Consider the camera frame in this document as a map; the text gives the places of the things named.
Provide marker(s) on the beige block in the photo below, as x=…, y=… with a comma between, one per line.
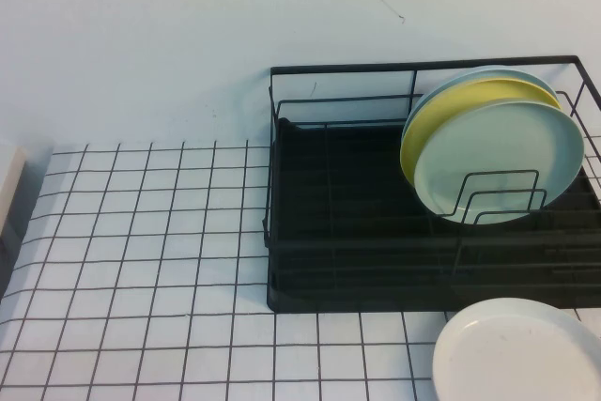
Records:
x=9, y=180

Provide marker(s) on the white round plate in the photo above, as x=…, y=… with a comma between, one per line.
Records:
x=512, y=354

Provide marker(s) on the white black-grid tablecloth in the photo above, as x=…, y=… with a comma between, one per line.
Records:
x=141, y=232

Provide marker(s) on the black drip tray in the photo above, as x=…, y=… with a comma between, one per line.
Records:
x=357, y=175

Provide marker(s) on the light blue round plate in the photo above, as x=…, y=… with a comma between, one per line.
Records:
x=469, y=76

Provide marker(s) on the light green round plate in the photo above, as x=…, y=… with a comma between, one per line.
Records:
x=493, y=147

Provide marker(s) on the yellow round plate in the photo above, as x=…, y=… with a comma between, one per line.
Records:
x=451, y=105

